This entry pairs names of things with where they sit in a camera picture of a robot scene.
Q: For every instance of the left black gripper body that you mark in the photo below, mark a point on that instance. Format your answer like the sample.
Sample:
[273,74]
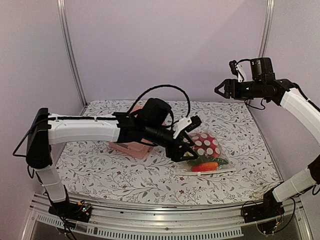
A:
[152,135]

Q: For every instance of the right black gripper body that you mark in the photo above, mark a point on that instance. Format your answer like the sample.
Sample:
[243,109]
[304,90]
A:
[256,90]

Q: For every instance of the green toy cucumber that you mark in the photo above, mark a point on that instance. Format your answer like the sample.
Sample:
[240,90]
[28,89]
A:
[200,160]

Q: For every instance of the clear zip top bag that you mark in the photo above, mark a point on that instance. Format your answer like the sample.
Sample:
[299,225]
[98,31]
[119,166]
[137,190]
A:
[211,157]

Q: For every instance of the pink plastic basket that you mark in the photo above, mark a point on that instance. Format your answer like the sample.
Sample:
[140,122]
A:
[133,149]

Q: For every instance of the green toy pepper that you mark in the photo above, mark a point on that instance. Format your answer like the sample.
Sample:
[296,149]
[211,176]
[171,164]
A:
[221,161]

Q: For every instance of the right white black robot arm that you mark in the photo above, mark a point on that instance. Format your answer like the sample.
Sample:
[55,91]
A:
[287,95]

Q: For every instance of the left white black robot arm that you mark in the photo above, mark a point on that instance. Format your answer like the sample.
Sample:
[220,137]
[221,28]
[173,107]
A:
[120,127]

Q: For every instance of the floral patterned table mat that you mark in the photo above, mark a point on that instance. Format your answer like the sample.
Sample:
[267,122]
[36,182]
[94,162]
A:
[94,169]

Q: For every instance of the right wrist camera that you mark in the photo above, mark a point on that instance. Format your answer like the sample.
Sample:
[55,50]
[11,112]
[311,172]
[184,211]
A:
[261,69]

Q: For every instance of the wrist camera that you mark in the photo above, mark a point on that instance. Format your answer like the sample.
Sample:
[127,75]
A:
[157,113]
[261,69]

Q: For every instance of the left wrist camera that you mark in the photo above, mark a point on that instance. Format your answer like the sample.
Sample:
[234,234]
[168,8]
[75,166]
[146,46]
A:
[157,113]

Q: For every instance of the right aluminium frame post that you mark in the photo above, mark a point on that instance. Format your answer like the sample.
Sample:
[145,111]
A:
[269,12]

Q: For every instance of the aluminium frame post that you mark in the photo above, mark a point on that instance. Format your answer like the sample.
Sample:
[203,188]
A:
[61,7]
[269,12]

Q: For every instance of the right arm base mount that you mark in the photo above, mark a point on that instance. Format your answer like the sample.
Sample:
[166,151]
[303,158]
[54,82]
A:
[268,218]

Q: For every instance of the front aluminium rail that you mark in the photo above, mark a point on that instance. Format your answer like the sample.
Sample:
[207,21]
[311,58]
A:
[119,220]

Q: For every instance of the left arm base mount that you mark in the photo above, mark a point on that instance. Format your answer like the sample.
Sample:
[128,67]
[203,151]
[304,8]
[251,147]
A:
[80,211]

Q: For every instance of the left aluminium frame post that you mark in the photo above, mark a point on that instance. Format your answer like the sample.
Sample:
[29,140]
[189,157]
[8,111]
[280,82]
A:
[61,7]

